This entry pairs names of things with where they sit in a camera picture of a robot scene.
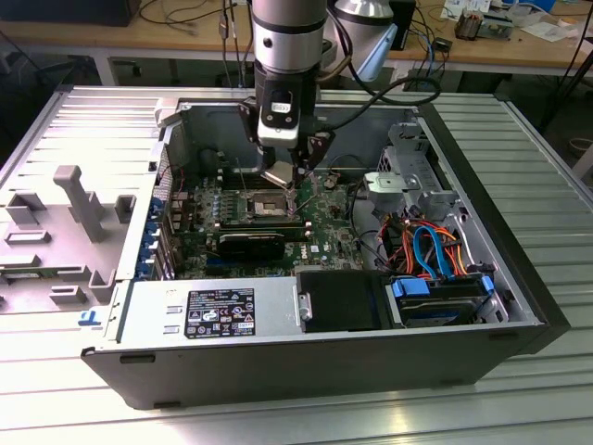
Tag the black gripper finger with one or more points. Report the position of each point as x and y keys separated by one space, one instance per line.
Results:
x=248 y=120
x=319 y=143

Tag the silver topped CPU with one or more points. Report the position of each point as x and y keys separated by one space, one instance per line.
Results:
x=278 y=174

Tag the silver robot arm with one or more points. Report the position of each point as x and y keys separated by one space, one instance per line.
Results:
x=287 y=41

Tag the CPU socket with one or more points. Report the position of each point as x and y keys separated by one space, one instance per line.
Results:
x=266 y=206

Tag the green motherboard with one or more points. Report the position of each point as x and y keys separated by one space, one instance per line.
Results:
x=324 y=232

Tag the metal disk bay cage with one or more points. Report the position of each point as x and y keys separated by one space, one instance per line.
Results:
x=417 y=176

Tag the black graphics card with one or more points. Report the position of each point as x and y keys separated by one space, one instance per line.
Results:
x=250 y=245

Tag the tall black box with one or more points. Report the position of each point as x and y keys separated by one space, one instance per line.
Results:
x=405 y=23

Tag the blue card retention clip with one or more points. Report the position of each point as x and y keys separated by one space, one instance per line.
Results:
x=146 y=269
x=156 y=208
x=150 y=241

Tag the small black device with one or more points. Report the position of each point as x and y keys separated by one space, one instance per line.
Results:
x=442 y=44

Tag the blue disk carrier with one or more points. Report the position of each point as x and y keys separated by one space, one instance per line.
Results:
x=407 y=287

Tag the small coil transformer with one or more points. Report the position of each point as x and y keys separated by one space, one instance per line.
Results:
x=468 y=25

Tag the white printed papers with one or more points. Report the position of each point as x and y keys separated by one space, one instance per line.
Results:
x=463 y=7
x=551 y=30

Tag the wooden workbench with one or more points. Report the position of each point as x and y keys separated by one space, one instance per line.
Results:
x=500 y=53

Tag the hard disk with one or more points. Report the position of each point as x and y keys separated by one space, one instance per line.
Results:
x=431 y=310

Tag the grey electronic module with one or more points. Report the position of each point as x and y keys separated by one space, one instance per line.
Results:
x=498 y=28

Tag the dark monitor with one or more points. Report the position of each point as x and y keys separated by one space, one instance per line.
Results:
x=69 y=11

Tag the silver power supply unit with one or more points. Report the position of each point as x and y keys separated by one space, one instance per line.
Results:
x=148 y=310

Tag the dark grey PC case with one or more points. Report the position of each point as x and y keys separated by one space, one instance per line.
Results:
x=278 y=371

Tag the grey parts rack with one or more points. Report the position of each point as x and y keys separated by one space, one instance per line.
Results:
x=46 y=245

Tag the green RAM stick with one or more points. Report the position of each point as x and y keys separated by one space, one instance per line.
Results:
x=21 y=275

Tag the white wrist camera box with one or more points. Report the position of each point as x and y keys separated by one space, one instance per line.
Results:
x=278 y=134

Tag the silver metal bracket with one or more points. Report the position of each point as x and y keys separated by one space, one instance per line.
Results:
x=384 y=183

